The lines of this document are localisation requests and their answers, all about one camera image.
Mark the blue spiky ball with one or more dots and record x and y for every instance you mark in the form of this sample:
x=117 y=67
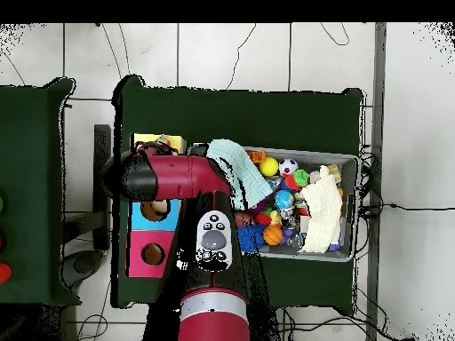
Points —
x=252 y=238

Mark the red round object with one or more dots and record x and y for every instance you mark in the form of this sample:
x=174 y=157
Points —
x=4 y=273

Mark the small soccer ball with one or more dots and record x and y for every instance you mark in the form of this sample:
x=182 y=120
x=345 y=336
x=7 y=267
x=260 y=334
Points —
x=288 y=167

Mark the wooden box with three holes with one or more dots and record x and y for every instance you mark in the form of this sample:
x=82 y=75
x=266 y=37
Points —
x=156 y=245

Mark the cream white cloth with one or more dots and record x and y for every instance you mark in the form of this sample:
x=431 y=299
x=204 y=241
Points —
x=323 y=213

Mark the blue globe ball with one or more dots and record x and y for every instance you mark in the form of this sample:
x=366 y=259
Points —
x=284 y=199

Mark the small orange basketball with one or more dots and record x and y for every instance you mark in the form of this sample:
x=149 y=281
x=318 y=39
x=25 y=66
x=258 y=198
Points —
x=273 y=235

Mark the grey round base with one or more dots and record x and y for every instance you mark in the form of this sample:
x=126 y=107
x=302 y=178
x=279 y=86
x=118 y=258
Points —
x=81 y=266

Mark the black flat stand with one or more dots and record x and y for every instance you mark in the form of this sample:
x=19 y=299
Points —
x=102 y=142

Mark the small brown football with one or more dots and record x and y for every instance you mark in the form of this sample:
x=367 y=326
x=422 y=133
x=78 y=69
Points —
x=244 y=219

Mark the orange plastic block toy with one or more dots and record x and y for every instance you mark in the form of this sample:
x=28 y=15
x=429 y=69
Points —
x=256 y=156

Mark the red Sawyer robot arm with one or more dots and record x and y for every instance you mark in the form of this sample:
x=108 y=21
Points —
x=177 y=177

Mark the light blue cloth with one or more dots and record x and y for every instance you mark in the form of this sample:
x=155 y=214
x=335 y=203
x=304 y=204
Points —
x=249 y=177

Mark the clear mesh bin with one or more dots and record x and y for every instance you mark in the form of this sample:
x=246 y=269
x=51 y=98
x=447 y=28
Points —
x=320 y=156

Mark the dark green table cloth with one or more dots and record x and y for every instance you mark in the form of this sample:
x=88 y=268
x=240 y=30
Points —
x=28 y=177
x=249 y=117

